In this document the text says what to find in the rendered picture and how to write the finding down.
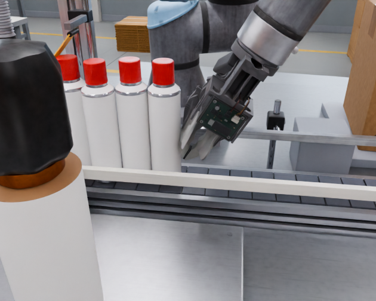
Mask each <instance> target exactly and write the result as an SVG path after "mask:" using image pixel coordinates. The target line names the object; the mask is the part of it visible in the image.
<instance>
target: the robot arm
mask: <svg viewBox="0 0 376 301"><path fill-rule="evenodd" d="M330 1H331V0H207V1H199V0H158V1H156V2H154V3H152V4H151V5H150V6H149V7H148V10H147V22H148V24H147V28H148V30H149V44H150V56H151V64H152V61H153V60H154V59H158V58H169V59H173V61H174V79H175V82H174V83H175V84H177V85H178V86H179V87H180V88H181V91H180V97H181V108H183V107H185V108H184V116H183V126H182V128H181V136H180V155H181V158H183V159H184V160H188V159H193V158H196V157H198V156H200V158H201V160H204V159H205V158H206V157H207V156H208V154H209V153H210V150H211V149H212V148H213V147H214V146H215V145H216V144H217V143H218V142H219V141H221V140H224V139H225V140H227V141H228V142H230V141H231V143H232V144H233V142H234V141H235V140H236V139H237V138H238V136H239V135H240V133H241V132H242V131H243V129H244V128H245V127H246V125H247V124H248V123H249V122H250V120H251V119H252V117H253V116H254V110H253V98H251V97H250V95H251V94H252V92H253V91H254V90H255V88H256V87H257V85H258V84H259V83H260V81H261V82H264V80H265V79H266V78H267V76H274V74H275V73H276V72H277V70H278V69H279V66H282V65H283V64H284V63H285V61H286V60H287V58H288V57H289V55H290V54H291V53H293V54H297V52H298V48H297V45H298V44H299V42H300V41H301V40H302V39H303V38H304V36H305V35H306V33H307V32H308V31H309V30H310V28H311V27H312V26H313V24H314V23H315V21H316V20H317V19H318V17H319V16H320V15H321V14H322V12H323V11H324V9H325V8H326V7H327V5H328V4H329V3H330ZM223 52H231V53H229V54H226V55H225V56H223V57H222V58H220V59H218V61H217V62H216V64H215V66H214V68H213V71H214V72H215V73H216V74H215V75H212V76H208V77H207V82H205V79H204V76H203V74H202V71H201V68H200V65H199V55H200V54H206V53H223ZM152 84H153V73H152V70H151V73H150V78H149V83H148V88H149V87H150V86H151V85H152ZM243 124H244V125H243ZM202 127H205V128H206V129H207V131H206V133H205V134H204V135H203V136H200V137H199V139H198V141H197V143H196V144H194V145H193V146H190V143H191V142H192V141H193V140H194V139H195V134H196V132H197V131H198V130H199V129H200V128H202ZM241 127H242V128H241ZM240 128H241V129H240ZM239 129H240V130H239Z"/></svg>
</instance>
